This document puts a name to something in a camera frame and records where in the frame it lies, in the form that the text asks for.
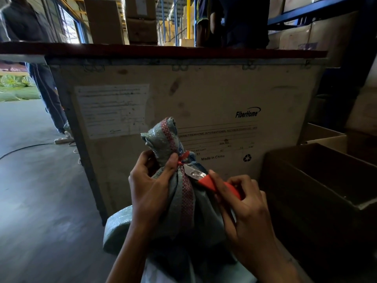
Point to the person's left thumb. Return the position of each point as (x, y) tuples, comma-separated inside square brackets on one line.
[(171, 167)]

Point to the white paper label sheet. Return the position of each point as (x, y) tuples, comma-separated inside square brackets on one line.
[(112, 110)]

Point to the person's left hand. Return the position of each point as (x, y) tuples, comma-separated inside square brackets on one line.
[(148, 197)]

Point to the large open cardboard box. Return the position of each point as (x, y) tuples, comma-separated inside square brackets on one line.
[(318, 203)]

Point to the blue metal shelving rack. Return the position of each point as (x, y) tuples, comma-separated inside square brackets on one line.
[(338, 8)]

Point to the person's right thumb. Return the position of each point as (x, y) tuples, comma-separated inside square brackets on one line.
[(217, 185)]

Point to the row of shelved cardboard boxes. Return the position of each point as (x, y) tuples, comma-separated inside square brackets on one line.
[(318, 35)]

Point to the large plywood shipping crate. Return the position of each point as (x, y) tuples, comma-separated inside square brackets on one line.
[(212, 94)]

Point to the person's left forearm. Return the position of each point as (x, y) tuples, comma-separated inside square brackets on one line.
[(129, 256)]

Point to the yellow metal post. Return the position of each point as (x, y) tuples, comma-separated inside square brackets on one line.
[(188, 17)]

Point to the person's right hand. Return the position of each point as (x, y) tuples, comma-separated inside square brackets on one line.
[(250, 223)]

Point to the white power strip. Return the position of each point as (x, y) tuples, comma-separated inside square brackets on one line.
[(63, 140)]

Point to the pile of green sacks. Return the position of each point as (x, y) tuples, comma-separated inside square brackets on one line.
[(16, 88)]

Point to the red utility knife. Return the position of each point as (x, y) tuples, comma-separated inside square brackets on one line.
[(206, 181)]

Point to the person's right forearm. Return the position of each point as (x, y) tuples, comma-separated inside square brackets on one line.
[(274, 271)]

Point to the brown cardboard box white label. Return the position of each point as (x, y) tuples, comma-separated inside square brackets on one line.
[(141, 20)]

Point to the tall brown cardboard box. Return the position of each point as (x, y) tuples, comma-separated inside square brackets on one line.
[(104, 20)]

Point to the green woven sack red stripe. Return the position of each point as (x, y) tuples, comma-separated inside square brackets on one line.
[(191, 221)]

